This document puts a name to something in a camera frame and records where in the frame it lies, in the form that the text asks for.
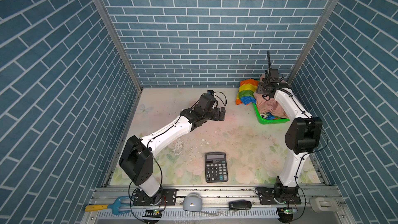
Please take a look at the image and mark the aluminium corner post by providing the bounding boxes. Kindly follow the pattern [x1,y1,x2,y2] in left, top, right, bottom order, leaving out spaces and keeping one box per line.
[92,0,143,93]

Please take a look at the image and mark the left circuit board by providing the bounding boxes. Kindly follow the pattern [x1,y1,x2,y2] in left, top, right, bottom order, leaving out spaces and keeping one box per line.
[142,209,163,224]

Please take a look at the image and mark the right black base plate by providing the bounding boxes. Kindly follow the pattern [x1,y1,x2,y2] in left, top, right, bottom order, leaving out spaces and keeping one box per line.
[255,187,302,205]

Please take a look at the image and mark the blue yellow hand fork tool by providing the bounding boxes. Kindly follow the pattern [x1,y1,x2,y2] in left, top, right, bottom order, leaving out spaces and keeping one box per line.
[85,196,130,215]

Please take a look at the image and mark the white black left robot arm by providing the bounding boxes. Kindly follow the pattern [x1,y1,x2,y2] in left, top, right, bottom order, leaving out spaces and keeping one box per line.
[118,90,227,204]

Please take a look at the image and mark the black desk calculator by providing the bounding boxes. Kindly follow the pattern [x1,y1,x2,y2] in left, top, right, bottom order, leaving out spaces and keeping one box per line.
[204,152,229,183]

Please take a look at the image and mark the pink shorts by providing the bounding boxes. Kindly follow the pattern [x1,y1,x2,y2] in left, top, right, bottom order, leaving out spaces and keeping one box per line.
[254,92,288,119]

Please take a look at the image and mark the green plastic basket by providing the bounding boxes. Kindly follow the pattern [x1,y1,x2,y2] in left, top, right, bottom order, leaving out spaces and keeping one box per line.
[252,103,290,124]

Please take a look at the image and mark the black key fob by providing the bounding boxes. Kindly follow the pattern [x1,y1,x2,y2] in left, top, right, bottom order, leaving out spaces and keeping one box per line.
[228,200,252,211]

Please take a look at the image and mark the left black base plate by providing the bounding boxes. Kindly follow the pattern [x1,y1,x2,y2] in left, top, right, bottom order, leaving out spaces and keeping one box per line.
[132,188,177,206]

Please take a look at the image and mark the right circuit board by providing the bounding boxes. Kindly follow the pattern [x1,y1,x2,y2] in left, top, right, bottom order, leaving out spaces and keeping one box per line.
[277,207,294,224]

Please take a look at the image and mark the rainbow striped shorts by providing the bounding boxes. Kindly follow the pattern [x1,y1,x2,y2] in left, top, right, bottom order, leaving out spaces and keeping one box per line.
[235,79,259,105]

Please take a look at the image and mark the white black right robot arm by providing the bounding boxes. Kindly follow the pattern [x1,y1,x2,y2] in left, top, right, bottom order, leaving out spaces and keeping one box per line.
[254,68,322,201]

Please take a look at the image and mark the grey tape measure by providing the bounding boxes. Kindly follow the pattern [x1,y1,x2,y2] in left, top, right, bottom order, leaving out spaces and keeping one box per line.
[182,194,203,212]

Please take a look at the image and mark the circuit board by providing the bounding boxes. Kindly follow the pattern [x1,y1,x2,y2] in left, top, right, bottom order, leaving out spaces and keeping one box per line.
[277,207,294,224]
[142,209,163,224]

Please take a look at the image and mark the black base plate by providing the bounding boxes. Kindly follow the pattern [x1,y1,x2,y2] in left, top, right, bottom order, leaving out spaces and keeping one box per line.
[255,187,302,205]
[132,188,177,206]

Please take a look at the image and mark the aluminium front rail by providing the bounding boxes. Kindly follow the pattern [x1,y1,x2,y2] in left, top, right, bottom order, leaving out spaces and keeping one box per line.
[82,185,354,224]

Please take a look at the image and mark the grey plastic handle bracket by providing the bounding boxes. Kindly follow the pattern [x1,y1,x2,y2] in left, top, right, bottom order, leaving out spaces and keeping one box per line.
[309,197,339,213]

